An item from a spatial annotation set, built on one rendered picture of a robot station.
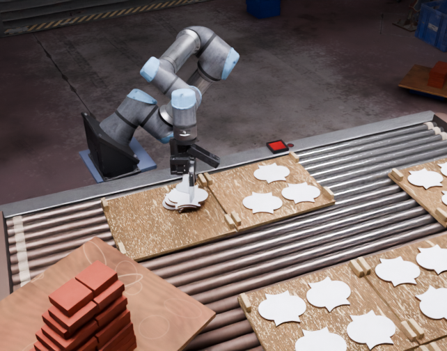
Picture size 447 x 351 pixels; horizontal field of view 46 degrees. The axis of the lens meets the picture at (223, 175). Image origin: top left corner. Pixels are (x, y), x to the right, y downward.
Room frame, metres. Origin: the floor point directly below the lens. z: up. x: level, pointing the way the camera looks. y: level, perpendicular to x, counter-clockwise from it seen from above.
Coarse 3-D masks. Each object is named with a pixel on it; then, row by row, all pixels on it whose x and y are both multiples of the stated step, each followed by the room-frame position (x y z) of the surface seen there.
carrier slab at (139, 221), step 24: (144, 192) 1.64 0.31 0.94; (168, 192) 1.64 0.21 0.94; (120, 216) 1.50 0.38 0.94; (144, 216) 1.50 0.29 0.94; (168, 216) 1.50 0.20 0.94; (192, 216) 1.50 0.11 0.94; (216, 216) 1.50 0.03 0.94; (120, 240) 1.37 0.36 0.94; (144, 240) 1.37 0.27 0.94; (168, 240) 1.37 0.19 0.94; (192, 240) 1.37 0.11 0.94
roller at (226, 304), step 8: (416, 240) 1.39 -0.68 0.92; (392, 248) 1.35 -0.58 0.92; (368, 256) 1.30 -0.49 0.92; (336, 264) 1.27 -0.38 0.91; (312, 272) 1.23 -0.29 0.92; (288, 280) 1.20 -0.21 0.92; (264, 288) 1.16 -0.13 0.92; (232, 296) 1.13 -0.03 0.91; (208, 304) 1.10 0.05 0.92; (216, 304) 1.10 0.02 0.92; (224, 304) 1.10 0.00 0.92; (232, 304) 1.10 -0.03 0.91; (216, 312) 1.08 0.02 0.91
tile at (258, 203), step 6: (252, 192) 1.63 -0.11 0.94; (270, 192) 1.63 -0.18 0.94; (246, 198) 1.59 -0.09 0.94; (252, 198) 1.59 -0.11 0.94; (258, 198) 1.59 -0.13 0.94; (264, 198) 1.59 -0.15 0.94; (270, 198) 1.59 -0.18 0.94; (276, 198) 1.59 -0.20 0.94; (246, 204) 1.56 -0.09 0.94; (252, 204) 1.56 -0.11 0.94; (258, 204) 1.56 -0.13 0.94; (264, 204) 1.56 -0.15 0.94; (270, 204) 1.56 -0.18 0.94; (276, 204) 1.56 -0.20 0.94; (258, 210) 1.52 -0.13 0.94; (264, 210) 1.52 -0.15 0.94; (270, 210) 1.52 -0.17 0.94
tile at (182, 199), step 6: (174, 192) 1.59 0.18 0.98; (180, 192) 1.59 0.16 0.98; (198, 192) 1.59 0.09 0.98; (204, 192) 1.59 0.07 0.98; (168, 198) 1.55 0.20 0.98; (174, 198) 1.55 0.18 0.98; (180, 198) 1.55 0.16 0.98; (186, 198) 1.55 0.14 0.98; (198, 198) 1.55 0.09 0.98; (204, 198) 1.55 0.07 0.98; (180, 204) 1.51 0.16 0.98; (186, 204) 1.52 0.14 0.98; (192, 204) 1.52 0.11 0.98
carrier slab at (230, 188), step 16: (272, 160) 1.86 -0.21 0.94; (288, 160) 1.86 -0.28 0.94; (224, 176) 1.75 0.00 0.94; (240, 176) 1.75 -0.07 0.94; (288, 176) 1.75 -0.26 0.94; (304, 176) 1.75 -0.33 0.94; (224, 192) 1.64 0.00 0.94; (240, 192) 1.64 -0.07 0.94; (256, 192) 1.64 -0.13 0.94; (272, 192) 1.64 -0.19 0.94; (320, 192) 1.64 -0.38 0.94; (224, 208) 1.54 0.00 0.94; (240, 208) 1.54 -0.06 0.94; (288, 208) 1.54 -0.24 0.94; (304, 208) 1.54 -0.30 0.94; (256, 224) 1.45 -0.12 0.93
